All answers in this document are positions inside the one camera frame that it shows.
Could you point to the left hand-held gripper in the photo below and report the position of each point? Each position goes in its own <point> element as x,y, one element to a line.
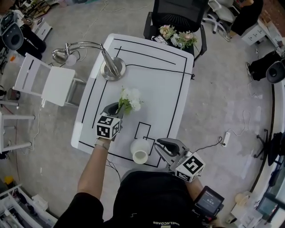
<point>108,128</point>

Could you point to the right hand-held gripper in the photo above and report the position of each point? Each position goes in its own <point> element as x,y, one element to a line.
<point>190,165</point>

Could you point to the white flowers bunch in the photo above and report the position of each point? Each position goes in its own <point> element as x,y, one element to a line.
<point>131,98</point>

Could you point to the white vase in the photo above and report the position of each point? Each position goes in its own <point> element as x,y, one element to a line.
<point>140,145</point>

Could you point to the person's left forearm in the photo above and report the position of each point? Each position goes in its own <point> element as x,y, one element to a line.
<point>95,169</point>

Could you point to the person's right forearm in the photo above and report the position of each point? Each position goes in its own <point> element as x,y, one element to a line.
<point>196,189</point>

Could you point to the silver desk lamp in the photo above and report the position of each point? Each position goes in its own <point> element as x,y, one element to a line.
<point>113,69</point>

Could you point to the person's black shirt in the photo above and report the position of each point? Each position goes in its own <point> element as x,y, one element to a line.
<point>151,200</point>

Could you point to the white power strip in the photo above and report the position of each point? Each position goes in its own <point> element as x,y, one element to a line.
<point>226,139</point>

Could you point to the black wrist-mounted screen device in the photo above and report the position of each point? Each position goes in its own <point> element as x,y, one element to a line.
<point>208,200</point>

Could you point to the white wooden chair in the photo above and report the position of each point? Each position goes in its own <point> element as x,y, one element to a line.
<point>59,82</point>

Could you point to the pink and white flower bouquet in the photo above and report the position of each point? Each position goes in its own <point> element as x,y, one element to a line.
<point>165,31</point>
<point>187,37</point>

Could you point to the low white cabinet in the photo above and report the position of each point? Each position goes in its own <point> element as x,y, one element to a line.
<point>43,29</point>

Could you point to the white box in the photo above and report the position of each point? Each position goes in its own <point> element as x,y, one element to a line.
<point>39,202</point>

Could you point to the black mesh office chair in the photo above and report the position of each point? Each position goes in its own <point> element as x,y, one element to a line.
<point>178,13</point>

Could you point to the yellow container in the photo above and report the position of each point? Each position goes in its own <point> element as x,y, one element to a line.
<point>9,180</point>

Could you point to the white storage shelf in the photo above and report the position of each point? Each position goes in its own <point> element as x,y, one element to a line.
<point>13,207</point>

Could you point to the white office chair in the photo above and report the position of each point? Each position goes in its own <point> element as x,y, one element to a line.
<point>225,12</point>

